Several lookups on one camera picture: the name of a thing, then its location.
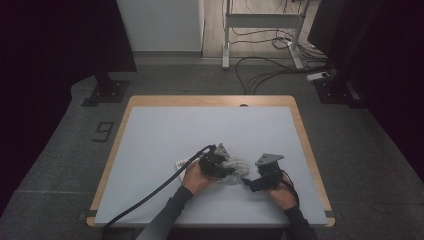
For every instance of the grey striped fluffy cloth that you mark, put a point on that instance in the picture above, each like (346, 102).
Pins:
(240, 168)

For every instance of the person's left hand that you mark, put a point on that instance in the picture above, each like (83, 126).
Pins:
(193, 178)

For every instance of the black tape strip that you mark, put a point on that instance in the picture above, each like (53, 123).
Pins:
(330, 213)
(90, 214)

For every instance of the white power strip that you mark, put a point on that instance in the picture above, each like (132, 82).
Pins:
(315, 76)

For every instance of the white metal desk frame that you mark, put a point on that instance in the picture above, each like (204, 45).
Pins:
(263, 20)

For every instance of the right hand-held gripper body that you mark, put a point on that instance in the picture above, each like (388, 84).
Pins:
(270, 175)

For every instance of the black stand base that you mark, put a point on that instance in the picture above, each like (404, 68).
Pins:
(110, 91)
(333, 91)

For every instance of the person's right hand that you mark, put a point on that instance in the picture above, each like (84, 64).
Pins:
(285, 198)

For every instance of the wooden table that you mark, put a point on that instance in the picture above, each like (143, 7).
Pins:
(213, 100)

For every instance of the dark curtain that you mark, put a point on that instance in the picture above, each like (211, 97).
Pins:
(383, 50)
(50, 50)

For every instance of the black floor marker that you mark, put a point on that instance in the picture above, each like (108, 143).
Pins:
(110, 131)

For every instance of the light grey table mat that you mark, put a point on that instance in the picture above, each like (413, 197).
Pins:
(200, 126)

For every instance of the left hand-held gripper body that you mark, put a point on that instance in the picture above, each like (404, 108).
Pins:
(213, 165)

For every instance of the white caterpillar picture book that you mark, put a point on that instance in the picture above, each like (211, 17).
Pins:
(180, 164)

